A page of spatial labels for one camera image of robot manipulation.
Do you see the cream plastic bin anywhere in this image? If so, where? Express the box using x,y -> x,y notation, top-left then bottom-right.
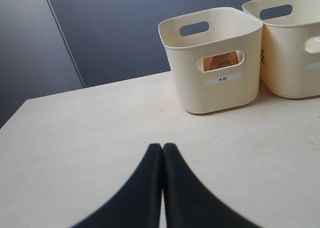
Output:
158,7 -> 263,114
242,0 -> 320,99

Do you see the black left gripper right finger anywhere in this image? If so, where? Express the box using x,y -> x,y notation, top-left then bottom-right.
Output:
163,143 -> 259,227

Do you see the left cream plastic bin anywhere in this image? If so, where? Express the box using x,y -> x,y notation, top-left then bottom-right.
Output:
158,7 -> 263,114

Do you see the brown wooden cup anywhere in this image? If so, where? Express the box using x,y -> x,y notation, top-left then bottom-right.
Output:
203,51 -> 239,72

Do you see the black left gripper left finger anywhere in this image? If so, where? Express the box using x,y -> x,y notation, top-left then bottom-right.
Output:
73,143 -> 164,227

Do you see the middle cream plastic bin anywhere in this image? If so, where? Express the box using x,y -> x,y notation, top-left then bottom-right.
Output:
242,0 -> 320,99

